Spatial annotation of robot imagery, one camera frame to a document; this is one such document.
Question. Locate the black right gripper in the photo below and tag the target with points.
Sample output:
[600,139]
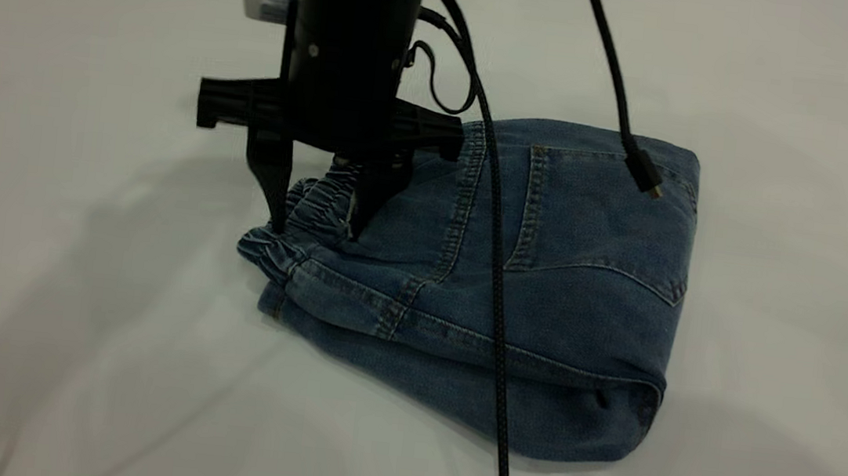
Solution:
[335,110]

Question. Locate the blue denim pants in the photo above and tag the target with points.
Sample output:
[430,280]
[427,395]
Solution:
[558,307]

